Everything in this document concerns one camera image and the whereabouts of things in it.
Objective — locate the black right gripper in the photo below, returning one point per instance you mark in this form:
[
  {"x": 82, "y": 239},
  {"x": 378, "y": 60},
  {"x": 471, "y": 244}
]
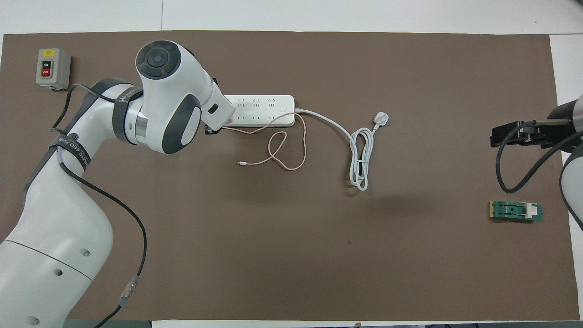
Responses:
[{"x": 564, "y": 110}]

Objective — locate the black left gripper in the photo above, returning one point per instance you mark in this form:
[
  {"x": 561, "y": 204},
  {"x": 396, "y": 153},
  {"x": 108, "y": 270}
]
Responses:
[{"x": 216, "y": 84}]

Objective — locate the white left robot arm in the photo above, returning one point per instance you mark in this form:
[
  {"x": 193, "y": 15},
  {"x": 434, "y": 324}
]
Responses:
[{"x": 173, "y": 100}]

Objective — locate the white power strip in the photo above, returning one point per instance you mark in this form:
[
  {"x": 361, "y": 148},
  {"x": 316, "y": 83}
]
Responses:
[{"x": 268, "y": 109}]

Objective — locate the brown table mat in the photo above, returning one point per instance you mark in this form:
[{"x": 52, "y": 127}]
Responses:
[{"x": 273, "y": 250}]

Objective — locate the green knife switch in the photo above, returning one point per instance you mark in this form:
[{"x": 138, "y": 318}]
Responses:
[{"x": 512, "y": 211}]

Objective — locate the grey on-off switch box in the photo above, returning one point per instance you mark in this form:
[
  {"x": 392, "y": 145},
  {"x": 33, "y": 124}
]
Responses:
[{"x": 57, "y": 68}]

